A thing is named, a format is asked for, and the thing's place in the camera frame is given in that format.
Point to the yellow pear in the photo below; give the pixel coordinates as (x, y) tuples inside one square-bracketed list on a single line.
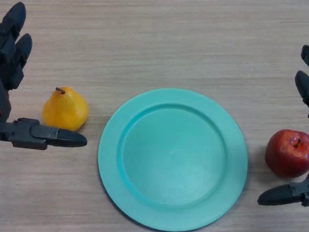
[(64, 109)]

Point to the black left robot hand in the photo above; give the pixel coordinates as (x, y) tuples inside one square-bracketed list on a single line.
[(4, 65)]

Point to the green plate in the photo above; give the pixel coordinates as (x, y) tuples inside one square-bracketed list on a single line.
[(172, 159)]

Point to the red apple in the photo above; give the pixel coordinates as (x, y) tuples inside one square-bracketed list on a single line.
[(289, 154)]

